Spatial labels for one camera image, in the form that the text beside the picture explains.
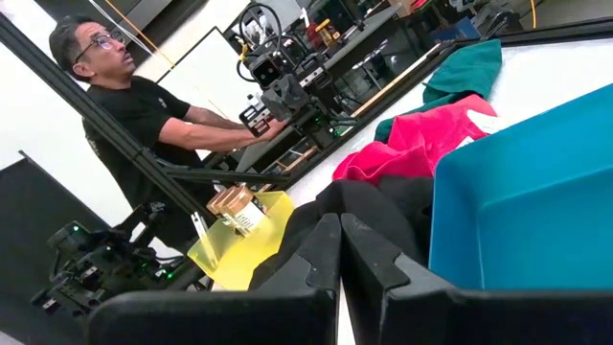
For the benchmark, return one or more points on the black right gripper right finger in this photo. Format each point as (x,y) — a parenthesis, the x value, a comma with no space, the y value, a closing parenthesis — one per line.
(373,273)

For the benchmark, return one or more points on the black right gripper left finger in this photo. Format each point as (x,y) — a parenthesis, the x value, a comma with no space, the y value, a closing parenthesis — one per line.
(316,268)

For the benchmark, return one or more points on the red cloth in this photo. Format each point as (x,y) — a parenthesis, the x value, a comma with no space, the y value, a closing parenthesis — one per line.
(412,144)

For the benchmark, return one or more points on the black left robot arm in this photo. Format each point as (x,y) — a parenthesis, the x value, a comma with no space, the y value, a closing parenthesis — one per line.
(105,268)

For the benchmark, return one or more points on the black cloth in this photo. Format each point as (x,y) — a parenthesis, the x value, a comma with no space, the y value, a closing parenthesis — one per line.
(364,206)

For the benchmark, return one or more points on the yellow translucent plastic bin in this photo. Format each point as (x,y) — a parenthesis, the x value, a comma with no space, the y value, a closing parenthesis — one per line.
(249,254)

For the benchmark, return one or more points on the blue plastic bin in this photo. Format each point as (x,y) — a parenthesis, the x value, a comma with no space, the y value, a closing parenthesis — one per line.
(527,201)

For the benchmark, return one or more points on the teal cloth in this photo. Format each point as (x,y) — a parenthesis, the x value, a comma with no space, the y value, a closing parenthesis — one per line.
(464,69)

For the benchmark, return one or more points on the grey desk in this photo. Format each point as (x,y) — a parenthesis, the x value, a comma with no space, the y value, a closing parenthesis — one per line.
(364,48)

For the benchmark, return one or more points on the person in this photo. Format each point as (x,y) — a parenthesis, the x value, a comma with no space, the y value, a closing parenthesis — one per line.
(139,120)

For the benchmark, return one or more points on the yellow black package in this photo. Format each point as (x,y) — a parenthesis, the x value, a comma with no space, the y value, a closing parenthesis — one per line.
(328,31)

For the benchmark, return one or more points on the black table edge rail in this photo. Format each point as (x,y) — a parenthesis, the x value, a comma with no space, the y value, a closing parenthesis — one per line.
(383,100)

